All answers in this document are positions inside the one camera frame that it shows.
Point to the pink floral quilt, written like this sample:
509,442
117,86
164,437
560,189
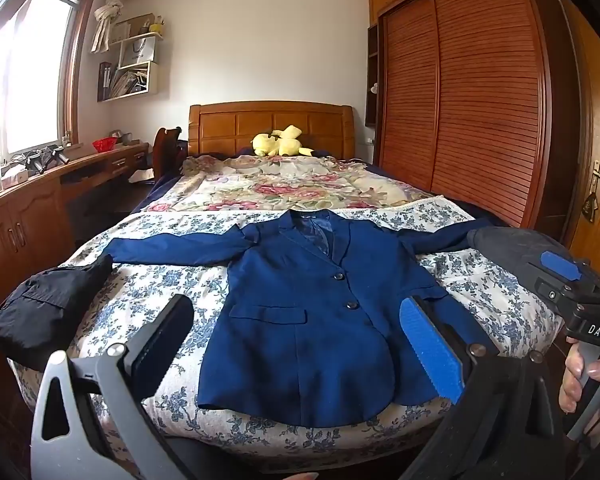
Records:
280,185

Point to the blue floral blanket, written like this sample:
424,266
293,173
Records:
180,270

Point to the white paper bag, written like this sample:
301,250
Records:
137,52

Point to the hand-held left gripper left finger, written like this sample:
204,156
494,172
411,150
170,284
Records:
162,345

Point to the window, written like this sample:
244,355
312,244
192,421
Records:
30,70

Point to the white wall shelf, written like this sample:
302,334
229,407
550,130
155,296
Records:
152,80

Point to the dark wooden chair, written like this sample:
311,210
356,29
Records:
165,150

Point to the blue suit jacket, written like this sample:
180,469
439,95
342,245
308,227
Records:
300,340

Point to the black clamp tool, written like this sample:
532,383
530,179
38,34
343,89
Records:
45,157

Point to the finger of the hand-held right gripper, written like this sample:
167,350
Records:
560,265

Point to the red bowl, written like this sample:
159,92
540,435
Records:
104,145

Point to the wooden louvered wardrobe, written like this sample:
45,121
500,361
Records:
480,110

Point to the person's right hand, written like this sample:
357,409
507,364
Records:
572,375

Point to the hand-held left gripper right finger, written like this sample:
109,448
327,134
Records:
430,350

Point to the black folded garment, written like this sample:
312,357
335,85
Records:
40,310

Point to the yellow plush toy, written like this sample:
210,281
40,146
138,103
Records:
280,145

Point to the wooden bed headboard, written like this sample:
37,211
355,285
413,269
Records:
230,127

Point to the hanging key ornament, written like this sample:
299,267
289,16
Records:
588,207

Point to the tied beige curtain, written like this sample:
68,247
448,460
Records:
105,15

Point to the white box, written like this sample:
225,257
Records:
14,179

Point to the wooden desk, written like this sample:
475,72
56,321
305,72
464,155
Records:
35,210

